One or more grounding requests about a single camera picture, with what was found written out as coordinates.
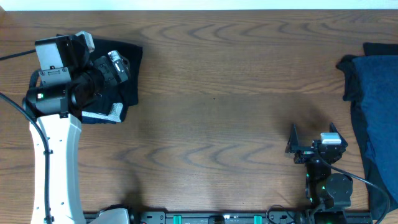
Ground black camera cable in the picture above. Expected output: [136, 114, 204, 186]
[317, 152, 391, 224]
[0, 49, 53, 224]

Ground right black camera cable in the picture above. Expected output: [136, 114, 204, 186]
[317, 152, 391, 224]

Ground left black camera cable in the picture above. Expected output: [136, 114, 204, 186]
[0, 49, 53, 224]

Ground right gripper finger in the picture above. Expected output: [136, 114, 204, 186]
[285, 124, 299, 154]
[329, 123, 341, 136]

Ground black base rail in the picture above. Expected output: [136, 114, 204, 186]
[131, 210, 373, 224]

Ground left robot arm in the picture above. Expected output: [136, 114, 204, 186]
[23, 31, 131, 223]

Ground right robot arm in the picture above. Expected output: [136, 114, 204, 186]
[285, 124, 353, 224]

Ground dark clothes pile right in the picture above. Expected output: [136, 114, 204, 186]
[336, 42, 397, 220]

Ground black shorts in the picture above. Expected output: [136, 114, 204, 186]
[55, 33, 144, 124]

